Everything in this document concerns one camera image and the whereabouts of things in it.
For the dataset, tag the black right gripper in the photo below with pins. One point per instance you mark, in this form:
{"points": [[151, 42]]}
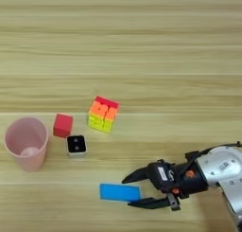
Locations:
{"points": [[189, 179]]}

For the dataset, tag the blue rectangular block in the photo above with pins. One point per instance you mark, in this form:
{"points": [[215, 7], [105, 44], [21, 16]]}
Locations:
{"points": [[119, 192]]}

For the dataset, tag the multicoloured Rubik's cube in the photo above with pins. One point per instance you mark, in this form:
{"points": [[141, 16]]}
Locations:
{"points": [[102, 116]]}

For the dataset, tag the red cube block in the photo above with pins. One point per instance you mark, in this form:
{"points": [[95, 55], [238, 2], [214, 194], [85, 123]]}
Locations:
{"points": [[62, 126]]}

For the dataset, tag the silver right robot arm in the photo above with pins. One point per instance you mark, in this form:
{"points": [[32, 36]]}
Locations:
{"points": [[223, 169]]}

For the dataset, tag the black box with white label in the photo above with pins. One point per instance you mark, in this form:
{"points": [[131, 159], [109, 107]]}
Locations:
{"points": [[160, 175]]}

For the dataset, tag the small black and silver cube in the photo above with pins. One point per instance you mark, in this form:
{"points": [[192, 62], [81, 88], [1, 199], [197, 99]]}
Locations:
{"points": [[76, 145]]}

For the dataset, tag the pink plastic cup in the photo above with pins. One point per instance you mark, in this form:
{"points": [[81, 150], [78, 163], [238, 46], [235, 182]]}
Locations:
{"points": [[26, 153]]}

